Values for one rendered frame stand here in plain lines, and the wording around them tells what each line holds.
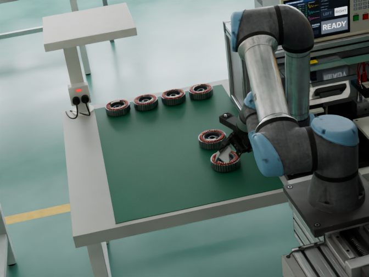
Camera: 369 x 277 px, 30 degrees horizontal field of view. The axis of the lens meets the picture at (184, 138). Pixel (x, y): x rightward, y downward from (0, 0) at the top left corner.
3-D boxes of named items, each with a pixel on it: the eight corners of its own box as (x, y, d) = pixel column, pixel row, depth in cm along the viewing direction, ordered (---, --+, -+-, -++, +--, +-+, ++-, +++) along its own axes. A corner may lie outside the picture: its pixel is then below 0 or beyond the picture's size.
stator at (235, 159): (246, 165, 260) (245, 156, 258) (223, 176, 255) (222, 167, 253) (228, 154, 268) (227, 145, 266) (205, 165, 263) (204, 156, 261)
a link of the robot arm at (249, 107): (249, 107, 223) (244, 87, 228) (240, 128, 232) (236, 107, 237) (272, 108, 225) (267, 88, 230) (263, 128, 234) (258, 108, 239)
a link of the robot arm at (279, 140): (319, 156, 169) (276, -5, 199) (260, 165, 169) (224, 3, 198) (315, 179, 180) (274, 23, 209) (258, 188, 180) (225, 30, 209)
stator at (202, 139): (201, 136, 283) (200, 128, 281) (228, 136, 281) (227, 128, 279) (196, 150, 274) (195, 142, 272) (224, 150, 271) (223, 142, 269)
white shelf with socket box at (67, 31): (152, 127, 296) (136, 27, 274) (67, 144, 292) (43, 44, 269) (141, 95, 326) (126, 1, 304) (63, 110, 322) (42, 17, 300)
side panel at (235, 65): (253, 123, 288) (247, 52, 272) (246, 125, 287) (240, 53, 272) (236, 97, 312) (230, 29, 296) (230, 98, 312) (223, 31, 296)
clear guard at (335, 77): (364, 94, 242) (364, 79, 240) (298, 107, 240) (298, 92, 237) (329, 61, 271) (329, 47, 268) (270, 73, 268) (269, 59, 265)
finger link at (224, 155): (218, 171, 248) (234, 154, 244) (209, 159, 250) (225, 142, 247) (223, 171, 250) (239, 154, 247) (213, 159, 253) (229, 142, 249)
